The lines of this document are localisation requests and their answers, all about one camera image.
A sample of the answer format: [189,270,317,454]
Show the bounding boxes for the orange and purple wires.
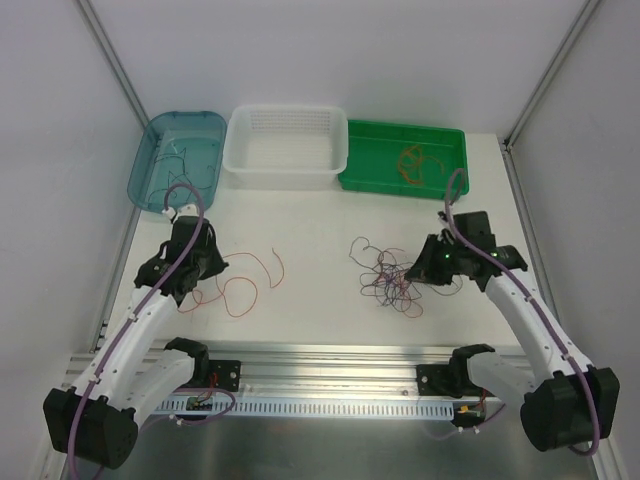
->
[348,236,466,320]

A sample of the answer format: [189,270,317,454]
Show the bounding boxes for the thin black wire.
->
[149,142,217,201]

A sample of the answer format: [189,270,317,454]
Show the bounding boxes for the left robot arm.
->
[43,214,228,469]

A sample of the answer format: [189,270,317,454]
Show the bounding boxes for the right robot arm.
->
[405,211,620,456]

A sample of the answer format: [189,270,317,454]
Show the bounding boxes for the translucent blue plastic bin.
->
[127,111,227,213]

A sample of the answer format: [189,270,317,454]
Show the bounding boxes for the green plastic tray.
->
[338,120,468,200]

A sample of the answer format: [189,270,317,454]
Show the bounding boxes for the white perforated plastic basket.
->
[222,104,349,191]

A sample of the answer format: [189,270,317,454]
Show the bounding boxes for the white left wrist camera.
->
[162,203,200,224]

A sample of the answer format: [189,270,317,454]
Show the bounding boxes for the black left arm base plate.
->
[205,360,242,393]

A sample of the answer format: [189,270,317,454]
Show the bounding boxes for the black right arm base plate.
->
[415,364,457,397]

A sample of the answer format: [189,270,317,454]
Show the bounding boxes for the aluminium mounting rail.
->
[64,339,571,401]

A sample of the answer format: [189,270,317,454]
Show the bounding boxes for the slotted white cable duct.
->
[154,394,454,421]

